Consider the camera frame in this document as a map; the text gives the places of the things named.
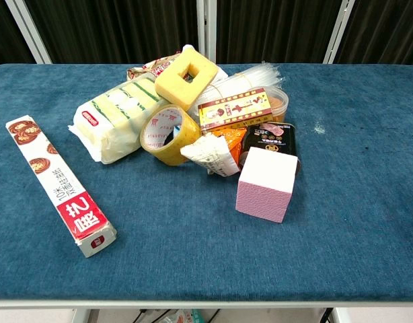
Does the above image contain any orange white snack packet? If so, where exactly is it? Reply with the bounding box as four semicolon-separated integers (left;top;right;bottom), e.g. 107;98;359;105
180;127;249;177

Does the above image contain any yellow packing tape roll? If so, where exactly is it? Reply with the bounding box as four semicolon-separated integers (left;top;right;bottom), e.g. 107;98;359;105
139;104;202;167

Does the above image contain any pink foam cube block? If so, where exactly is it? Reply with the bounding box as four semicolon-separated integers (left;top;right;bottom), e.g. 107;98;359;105
235;146;299;224

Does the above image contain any black luncheon meat can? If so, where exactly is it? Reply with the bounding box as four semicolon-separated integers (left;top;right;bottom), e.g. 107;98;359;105
239;121;302;178

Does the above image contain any blue table cloth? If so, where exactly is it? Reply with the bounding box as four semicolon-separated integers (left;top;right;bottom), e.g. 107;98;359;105
0;63;413;302

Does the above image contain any clear plastic cup container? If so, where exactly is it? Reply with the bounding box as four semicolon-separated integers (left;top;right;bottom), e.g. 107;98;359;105
264;87;290;126

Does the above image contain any pack of yellow sponges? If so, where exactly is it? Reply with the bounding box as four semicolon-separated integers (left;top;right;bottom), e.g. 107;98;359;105
67;74;163;165

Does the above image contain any red white snack wrapper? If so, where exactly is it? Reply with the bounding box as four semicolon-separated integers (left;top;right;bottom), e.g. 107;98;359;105
126;49;182;81

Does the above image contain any long white foil box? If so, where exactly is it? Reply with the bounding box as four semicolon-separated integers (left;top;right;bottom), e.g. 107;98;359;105
5;115;118;258

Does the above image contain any colourful package under table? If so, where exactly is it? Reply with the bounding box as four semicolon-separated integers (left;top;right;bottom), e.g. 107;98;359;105
152;308;206;323

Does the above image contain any black curtain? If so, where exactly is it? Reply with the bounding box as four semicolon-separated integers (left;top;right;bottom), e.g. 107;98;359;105
0;0;413;69

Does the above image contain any white table leg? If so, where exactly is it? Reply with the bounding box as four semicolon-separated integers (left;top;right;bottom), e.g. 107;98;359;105
72;308;93;323
330;307;352;323

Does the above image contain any yellow sponge with hole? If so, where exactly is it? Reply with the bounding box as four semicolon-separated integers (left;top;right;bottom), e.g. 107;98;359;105
154;44;219;112

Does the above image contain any white metal frame post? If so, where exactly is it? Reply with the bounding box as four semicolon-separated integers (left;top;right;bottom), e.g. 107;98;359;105
322;0;356;65
196;0;218;65
4;0;52;65

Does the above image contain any black cable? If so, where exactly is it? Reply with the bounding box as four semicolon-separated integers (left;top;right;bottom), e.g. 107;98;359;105
131;308;150;323

